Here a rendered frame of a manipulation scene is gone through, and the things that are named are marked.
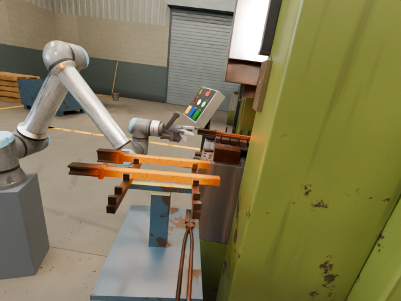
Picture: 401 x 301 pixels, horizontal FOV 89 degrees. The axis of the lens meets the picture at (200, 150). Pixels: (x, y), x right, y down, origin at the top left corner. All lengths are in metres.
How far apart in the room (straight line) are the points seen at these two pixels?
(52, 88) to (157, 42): 8.34
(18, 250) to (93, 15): 9.75
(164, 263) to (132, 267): 0.10
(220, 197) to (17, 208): 1.09
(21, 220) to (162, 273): 1.01
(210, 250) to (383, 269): 0.71
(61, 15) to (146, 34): 3.55
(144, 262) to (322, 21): 0.83
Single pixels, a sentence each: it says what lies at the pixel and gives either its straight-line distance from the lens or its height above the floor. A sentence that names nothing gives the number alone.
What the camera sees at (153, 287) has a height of 0.71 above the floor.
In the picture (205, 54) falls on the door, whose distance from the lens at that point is 9.08.
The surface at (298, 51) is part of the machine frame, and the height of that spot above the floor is 1.37.
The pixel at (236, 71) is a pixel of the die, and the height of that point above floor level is 1.32.
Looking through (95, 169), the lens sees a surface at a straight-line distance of 0.70.
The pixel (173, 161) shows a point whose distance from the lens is 0.75.
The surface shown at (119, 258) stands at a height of 0.71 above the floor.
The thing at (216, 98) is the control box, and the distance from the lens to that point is 1.51.
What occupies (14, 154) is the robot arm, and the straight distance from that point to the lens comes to 1.47.
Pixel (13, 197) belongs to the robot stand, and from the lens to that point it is 1.47.
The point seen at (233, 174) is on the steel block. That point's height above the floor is 0.88.
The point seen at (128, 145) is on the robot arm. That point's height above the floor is 0.92.
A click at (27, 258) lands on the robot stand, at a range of 1.71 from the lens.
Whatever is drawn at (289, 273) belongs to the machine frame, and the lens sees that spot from 0.95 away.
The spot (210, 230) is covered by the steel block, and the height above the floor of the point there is 0.54.
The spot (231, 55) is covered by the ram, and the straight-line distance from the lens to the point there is 0.96.
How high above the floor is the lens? 1.28
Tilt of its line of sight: 20 degrees down
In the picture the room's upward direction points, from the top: 7 degrees clockwise
